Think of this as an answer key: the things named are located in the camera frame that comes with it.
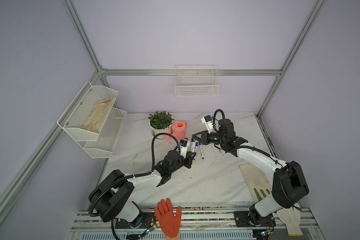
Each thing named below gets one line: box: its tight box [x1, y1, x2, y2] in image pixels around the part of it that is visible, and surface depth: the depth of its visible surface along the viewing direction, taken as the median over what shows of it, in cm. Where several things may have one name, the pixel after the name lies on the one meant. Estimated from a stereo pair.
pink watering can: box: [164, 120, 187, 142], surface depth 100 cm
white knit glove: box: [276, 205, 304, 237], surface depth 75 cm
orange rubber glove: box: [154, 198, 182, 238], surface depth 75 cm
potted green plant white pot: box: [148, 110, 175, 140], surface depth 95 cm
